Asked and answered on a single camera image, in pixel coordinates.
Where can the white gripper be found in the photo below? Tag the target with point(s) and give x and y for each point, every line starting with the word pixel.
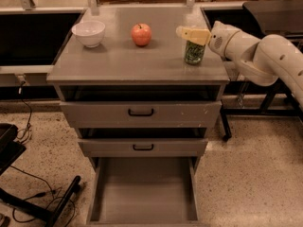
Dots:
pixel 221 39

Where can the green soda can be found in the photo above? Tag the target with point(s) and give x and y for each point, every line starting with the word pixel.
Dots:
pixel 194 53

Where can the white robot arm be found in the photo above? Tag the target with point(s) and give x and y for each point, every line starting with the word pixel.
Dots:
pixel 262 61

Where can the grey top drawer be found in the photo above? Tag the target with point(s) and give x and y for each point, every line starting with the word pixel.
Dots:
pixel 141 114

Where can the grey middle drawer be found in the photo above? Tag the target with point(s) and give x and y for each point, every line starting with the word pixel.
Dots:
pixel 143 147

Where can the grey open bottom drawer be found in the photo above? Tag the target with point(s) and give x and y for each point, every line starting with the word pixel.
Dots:
pixel 144 192

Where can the red apple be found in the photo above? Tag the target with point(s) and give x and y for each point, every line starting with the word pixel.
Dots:
pixel 141 34

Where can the black rolling side table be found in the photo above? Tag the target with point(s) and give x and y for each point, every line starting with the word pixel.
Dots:
pixel 262 18

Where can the white ceramic bowl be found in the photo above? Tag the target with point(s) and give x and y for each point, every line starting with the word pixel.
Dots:
pixel 89 33

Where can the black stand base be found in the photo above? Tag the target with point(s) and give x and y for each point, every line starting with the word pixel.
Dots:
pixel 32 194

